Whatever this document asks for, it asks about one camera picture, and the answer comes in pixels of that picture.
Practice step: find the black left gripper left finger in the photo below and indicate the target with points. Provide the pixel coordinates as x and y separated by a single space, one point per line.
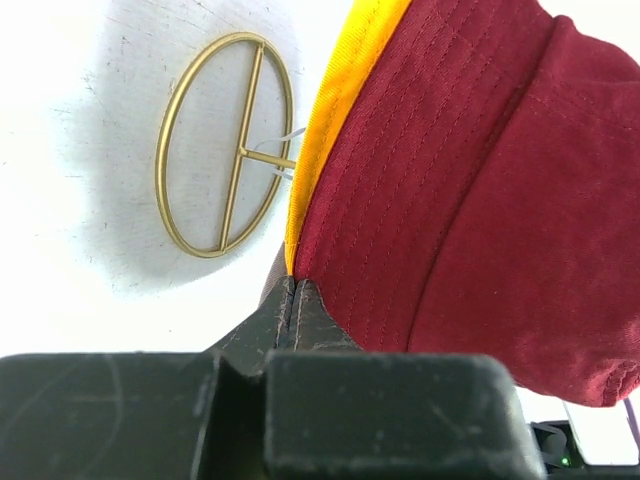
143 415

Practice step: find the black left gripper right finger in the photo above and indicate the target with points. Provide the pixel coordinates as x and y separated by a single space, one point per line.
333 411

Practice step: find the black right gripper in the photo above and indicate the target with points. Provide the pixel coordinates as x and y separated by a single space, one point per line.
557 445

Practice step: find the dark red bucket hat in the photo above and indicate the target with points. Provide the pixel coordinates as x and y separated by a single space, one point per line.
482 197

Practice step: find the yellow bucket hat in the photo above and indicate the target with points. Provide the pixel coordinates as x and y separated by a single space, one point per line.
366 31

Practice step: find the grey bucket hat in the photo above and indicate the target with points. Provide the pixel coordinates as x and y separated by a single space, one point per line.
277 270

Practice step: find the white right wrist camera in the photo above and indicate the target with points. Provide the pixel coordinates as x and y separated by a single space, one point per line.
606 436

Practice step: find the gold wire hat stand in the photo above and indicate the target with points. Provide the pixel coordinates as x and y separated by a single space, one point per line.
224 144

